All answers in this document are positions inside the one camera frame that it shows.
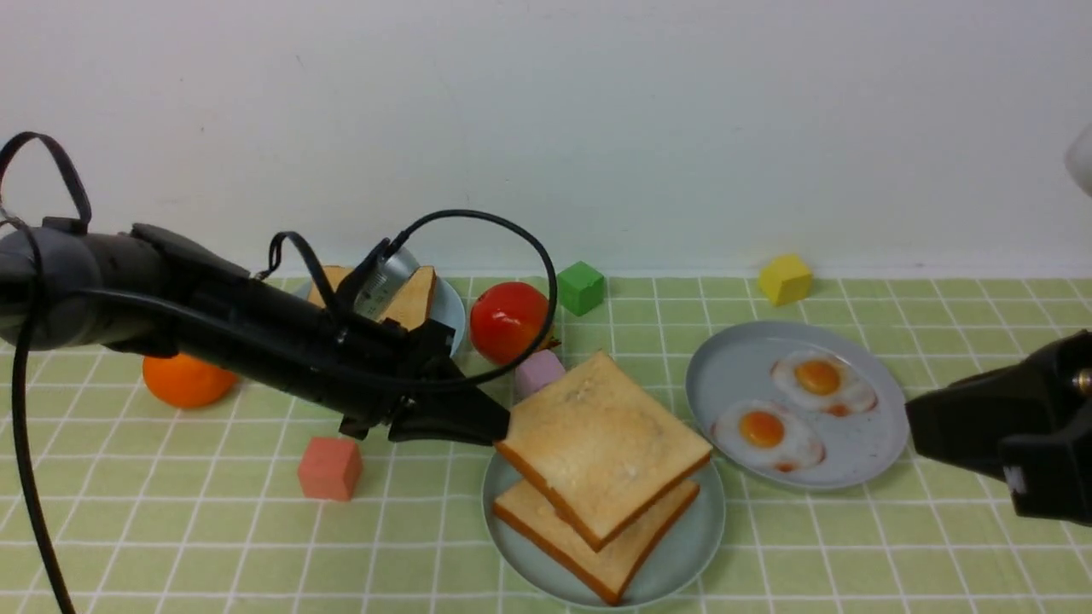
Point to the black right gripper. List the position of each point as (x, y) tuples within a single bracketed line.
[(1027, 427)]

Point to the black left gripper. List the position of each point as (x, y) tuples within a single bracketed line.
[(369, 373)]

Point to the toast slice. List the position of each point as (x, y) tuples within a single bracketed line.
[(600, 448), (545, 550), (413, 304)]

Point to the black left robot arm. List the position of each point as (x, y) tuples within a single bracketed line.
[(150, 292)]

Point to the pink lilac cube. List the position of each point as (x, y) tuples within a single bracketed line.
[(539, 370)]

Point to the red apple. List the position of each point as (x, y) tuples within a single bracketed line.
[(505, 319)]

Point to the light blue bread plate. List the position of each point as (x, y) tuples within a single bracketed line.
[(450, 311)]

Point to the salmon red cube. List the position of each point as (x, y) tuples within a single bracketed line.
[(329, 469)]

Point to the back fried egg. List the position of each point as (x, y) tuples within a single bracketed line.
[(822, 383)]

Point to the fried egg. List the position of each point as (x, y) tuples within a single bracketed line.
[(822, 383), (766, 436)]

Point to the green cube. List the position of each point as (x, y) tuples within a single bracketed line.
[(582, 288)]

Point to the grey egg plate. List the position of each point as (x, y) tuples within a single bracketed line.
[(734, 365)]

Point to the left fried egg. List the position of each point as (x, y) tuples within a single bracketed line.
[(766, 436)]

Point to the yellow cube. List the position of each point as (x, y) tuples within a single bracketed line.
[(785, 279)]

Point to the teal empty plate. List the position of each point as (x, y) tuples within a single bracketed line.
[(680, 555)]

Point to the orange mandarin fruit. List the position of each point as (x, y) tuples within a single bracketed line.
[(185, 382)]

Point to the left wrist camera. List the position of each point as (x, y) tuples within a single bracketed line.
[(370, 287)]

